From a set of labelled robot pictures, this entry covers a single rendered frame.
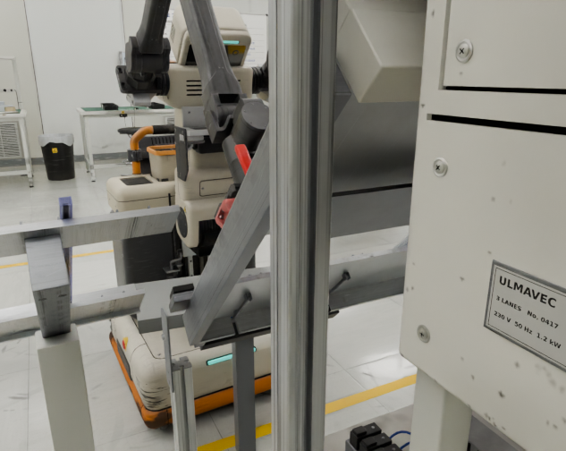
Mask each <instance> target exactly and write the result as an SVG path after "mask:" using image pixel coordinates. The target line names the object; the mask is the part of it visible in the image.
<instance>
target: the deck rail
mask: <svg viewBox="0 0 566 451"><path fill-rule="evenodd" d="M350 97H351V91H350V89H349V87H348V85H347V83H346V81H345V79H344V78H343V75H342V72H341V70H340V68H339V66H338V64H337V63H336V75H335V104H334V122H335V121H336V120H337V118H338V116H339V115H340V113H341V112H342V110H343V109H344V107H345V105H346V104H347V102H348V101H349V99H350ZM269 229H270V179H269V123H268V126H267V127H266V130H265V133H264V135H263V137H262V139H261V142H260V143H259V145H258V149H257V151H256V153H255V155H254V157H253V159H252V161H251V163H250V166H249V169H248V171H247V173H246V175H245V177H244V179H243V182H242V184H241V187H240V189H239V191H238V193H237V195H236V198H235V200H234V202H233V204H232V207H231V209H230V211H229V214H228V216H227V218H226V219H225V222H224V225H223V227H222V230H221V232H220V234H219V235H218V238H217V240H216V242H215V246H214V248H213V250H212V251H211V254H210V256H209V258H208V260H207V264H206V266H205V267H204V270H203V272H202V274H201V276H200V279H199V281H198V283H197V286H196V288H195V290H194V292H193V295H192V296H191V298H190V302H189V304H188V306H187V308H186V311H185V312H184V314H183V316H182V319H183V323H184V326H185V330H186V334H187V338H188V341H189V345H190V346H191V345H198V344H199V342H200V341H201V339H202V338H203V336H204V335H205V334H206V332H207V330H208V328H209V327H210V325H211V323H212V322H213V320H214V318H215V316H216V315H217V313H218V312H219V311H220V309H221V307H222V306H223V304H224V302H225V300H226V299H227V297H228V295H229V294H230V292H231V291H232V289H233V288H234V286H235V284H236V283H237V281H238V280H239V278H240V276H241V274H242V272H243V271H244V269H245V268H246V267H247V265H248V264H249V261H250V260H251V258H252V257H253V255H254V253H255V252H256V250H257V248H258V246H259V245H260V244H261V242H262V241H263V239H264V237H265V236H266V234H267V232H268V230H269Z"/></svg>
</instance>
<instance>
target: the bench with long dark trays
mask: <svg viewBox="0 0 566 451"><path fill-rule="evenodd" d="M134 107H138V108H139V109H135V110H134ZM76 111H77V112H78V113H79V114H80V127H81V134H82V141H83V148H84V156H85V158H84V159H85V163H86V169H88V171H87V173H88V172H90V173H91V179H93V181H91V182H95V180H94V179H96V178H95V171H94V169H99V168H110V167H123V166H132V165H131V164H125V163H119V164H106V165H94V163H93V156H92V148H91V140H90V132H89V118H107V117H120V116H119V114H121V113H122V111H124V113H125V114H127V116H128V117H132V116H157V115H174V108H173V107H171V106H165V108H163V109H151V108H146V107H144V106H119V107H118V110H104V109H102V107H79V108H76ZM83 117H84V119H83ZM84 122H85V126H84ZM85 129H86V133H85ZM86 137H87V140H86ZM87 144H88V148H87ZM88 152H89V155H88ZM89 168H90V171H89Z"/></svg>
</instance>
